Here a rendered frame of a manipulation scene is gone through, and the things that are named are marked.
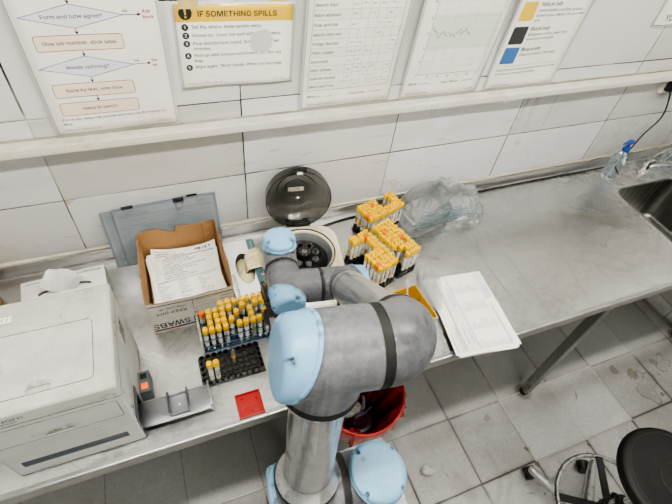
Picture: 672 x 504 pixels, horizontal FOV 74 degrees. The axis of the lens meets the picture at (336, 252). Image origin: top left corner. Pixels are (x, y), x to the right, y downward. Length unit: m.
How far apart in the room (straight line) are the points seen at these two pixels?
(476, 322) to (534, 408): 1.10
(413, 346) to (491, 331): 0.96
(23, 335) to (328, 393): 0.76
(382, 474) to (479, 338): 0.69
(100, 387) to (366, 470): 0.55
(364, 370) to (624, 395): 2.38
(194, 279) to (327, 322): 0.93
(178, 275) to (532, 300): 1.18
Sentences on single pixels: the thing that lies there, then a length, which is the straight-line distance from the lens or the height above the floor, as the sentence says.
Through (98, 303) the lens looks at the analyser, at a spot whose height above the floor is 1.18.
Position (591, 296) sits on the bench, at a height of 0.88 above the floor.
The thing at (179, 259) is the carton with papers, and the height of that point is 0.94.
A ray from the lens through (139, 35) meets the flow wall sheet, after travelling 1.21.
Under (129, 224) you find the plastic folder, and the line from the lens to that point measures 1.52.
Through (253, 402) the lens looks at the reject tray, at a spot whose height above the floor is 0.88.
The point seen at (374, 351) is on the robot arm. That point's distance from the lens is 0.56.
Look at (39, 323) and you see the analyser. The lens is 1.17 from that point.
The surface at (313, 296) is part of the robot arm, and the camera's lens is 0.96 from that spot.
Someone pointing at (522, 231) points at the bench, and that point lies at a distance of 1.93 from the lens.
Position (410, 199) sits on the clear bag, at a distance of 1.69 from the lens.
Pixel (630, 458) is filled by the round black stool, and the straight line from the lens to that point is 1.85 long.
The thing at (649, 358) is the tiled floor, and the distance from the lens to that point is 3.10.
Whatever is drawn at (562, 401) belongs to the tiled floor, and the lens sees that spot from 2.65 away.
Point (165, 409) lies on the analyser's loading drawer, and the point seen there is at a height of 0.92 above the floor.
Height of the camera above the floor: 2.06
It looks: 48 degrees down
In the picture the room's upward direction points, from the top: 9 degrees clockwise
